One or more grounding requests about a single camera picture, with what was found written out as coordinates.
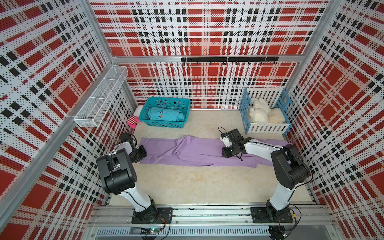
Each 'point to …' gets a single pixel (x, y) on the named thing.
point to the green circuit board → (155, 230)
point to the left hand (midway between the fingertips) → (146, 154)
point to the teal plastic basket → (180, 104)
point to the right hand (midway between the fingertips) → (226, 151)
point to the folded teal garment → (166, 114)
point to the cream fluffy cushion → (277, 116)
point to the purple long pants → (192, 150)
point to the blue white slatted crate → (276, 97)
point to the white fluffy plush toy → (259, 108)
